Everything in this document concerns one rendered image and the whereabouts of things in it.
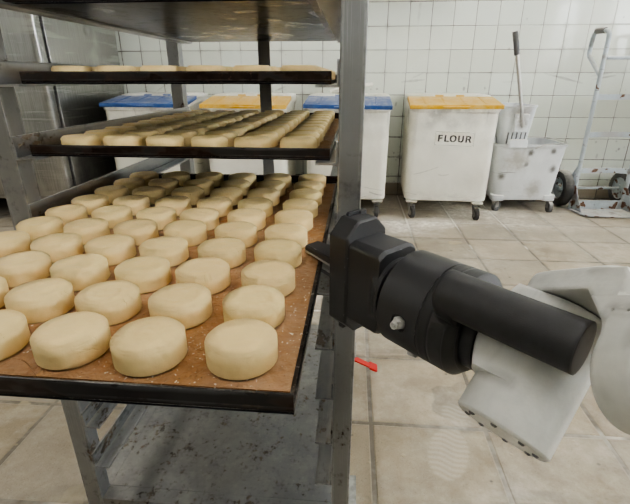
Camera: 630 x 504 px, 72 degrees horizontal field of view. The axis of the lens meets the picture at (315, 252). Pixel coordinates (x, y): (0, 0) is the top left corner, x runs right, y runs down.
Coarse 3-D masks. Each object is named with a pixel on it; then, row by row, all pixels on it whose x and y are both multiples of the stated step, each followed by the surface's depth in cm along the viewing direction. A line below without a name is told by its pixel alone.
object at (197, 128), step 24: (144, 120) 83; (168, 120) 86; (192, 120) 83; (216, 120) 83; (240, 120) 91; (264, 120) 85; (288, 120) 83; (312, 120) 83; (336, 120) 104; (72, 144) 59; (96, 144) 61; (120, 144) 59; (144, 144) 64; (168, 144) 58; (192, 144) 58; (216, 144) 58; (240, 144) 57; (264, 144) 58; (288, 144) 57; (312, 144) 57
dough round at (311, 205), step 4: (288, 200) 62; (292, 200) 62; (296, 200) 62; (300, 200) 62; (304, 200) 62; (308, 200) 62; (312, 200) 62; (284, 204) 61; (288, 204) 60; (292, 204) 60; (296, 204) 60; (300, 204) 60; (304, 204) 60; (308, 204) 60; (312, 204) 60; (316, 204) 61; (284, 208) 60; (288, 208) 60; (292, 208) 59; (296, 208) 59; (300, 208) 59; (304, 208) 59; (308, 208) 59; (312, 208) 60; (316, 208) 61; (312, 212) 60; (316, 212) 61
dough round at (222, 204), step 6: (204, 198) 63; (210, 198) 63; (216, 198) 63; (222, 198) 63; (228, 198) 63; (198, 204) 61; (204, 204) 61; (210, 204) 60; (216, 204) 61; (222, 204) 61; (228, 204) 62; (222, 210) 61; (228, 210) 62; (222, 216) 62
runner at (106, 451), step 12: (132, 408) 90; (144, 408) 90; (120, 420) 85; (132, 420) 87; (108, 432) 81; (120, 432) 84; (108, 444) 81; (120, 444) 81; (96, 456) 77; (108, 456) 79
